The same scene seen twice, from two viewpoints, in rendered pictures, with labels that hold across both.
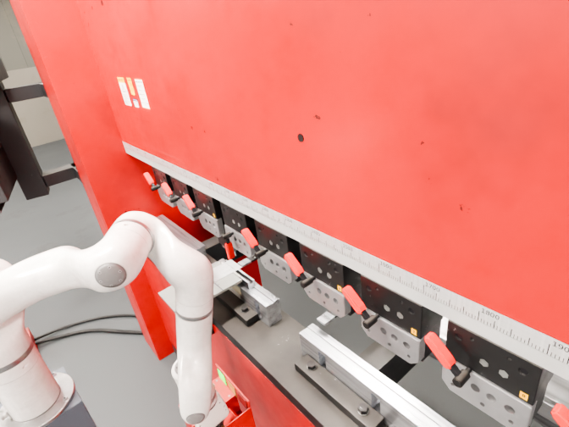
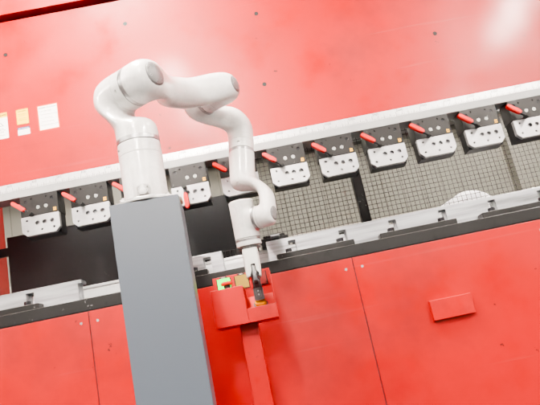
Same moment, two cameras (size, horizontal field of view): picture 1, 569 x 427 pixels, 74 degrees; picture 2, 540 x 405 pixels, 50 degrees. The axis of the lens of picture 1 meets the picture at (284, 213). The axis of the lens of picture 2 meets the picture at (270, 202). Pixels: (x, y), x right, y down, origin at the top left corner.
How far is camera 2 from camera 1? 227 cm
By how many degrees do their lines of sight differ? 68
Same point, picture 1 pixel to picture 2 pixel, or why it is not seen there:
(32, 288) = (184, 85)
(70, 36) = not seen: outside the picture
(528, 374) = (396, 128)
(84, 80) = not seen: outside the picture
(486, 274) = (367, 100)
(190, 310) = (250, 141)
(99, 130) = not seen: outside the picture
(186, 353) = (251, 174)
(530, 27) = (350, 26)
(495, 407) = (394, 155)
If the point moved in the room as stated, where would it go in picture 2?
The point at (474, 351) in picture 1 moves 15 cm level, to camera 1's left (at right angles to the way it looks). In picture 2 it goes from (377, 136) to (360, 128)
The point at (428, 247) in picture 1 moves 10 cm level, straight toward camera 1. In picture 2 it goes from (344, 102) to (358, 91)
